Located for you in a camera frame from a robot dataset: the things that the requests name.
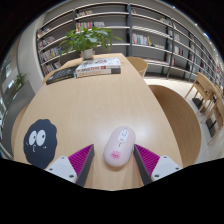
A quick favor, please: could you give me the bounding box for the black book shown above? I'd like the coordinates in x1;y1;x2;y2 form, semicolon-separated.
45;65;80;86

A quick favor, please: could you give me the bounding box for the grey bookshelf unit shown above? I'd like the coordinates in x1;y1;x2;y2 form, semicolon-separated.
35;2;224;91

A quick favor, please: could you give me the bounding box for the green potted plant white pot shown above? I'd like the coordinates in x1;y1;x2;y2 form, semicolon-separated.
59;25;124;61

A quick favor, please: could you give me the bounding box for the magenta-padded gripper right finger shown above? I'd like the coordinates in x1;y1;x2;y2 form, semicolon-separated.
133;143;183;186

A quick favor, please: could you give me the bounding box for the white illustrated-cover book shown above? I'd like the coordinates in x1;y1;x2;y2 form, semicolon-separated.
75;57;122;72

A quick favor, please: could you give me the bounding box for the pink computer mouse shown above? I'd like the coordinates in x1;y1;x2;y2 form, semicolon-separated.
103;125;137;168

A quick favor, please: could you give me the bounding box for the black fuzzy-creature mouse pad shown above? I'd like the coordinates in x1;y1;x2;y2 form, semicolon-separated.
23;118;58;170

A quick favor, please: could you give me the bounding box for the small background potted plant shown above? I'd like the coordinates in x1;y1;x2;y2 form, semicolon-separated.
13;72;29;91

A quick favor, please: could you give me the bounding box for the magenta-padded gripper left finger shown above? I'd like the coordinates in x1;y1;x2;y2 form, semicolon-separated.
44;143;95;188

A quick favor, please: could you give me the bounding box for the thick white-spine book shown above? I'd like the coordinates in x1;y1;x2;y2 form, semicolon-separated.
75;67;122;79

